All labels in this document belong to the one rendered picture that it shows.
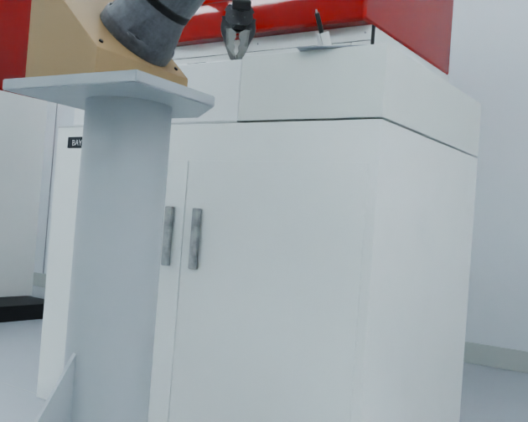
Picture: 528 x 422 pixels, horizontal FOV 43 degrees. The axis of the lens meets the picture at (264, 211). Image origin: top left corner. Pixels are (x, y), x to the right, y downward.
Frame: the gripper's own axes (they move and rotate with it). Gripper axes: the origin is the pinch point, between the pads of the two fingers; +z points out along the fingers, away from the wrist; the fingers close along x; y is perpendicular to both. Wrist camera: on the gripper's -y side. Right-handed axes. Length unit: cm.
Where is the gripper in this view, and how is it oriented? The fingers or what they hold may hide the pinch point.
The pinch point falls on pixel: (235, 59)
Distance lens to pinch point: 179.7
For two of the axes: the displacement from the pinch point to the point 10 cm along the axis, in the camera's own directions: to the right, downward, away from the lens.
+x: -10.0, -0.8, -0.5
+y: -0.5, 0.1, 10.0
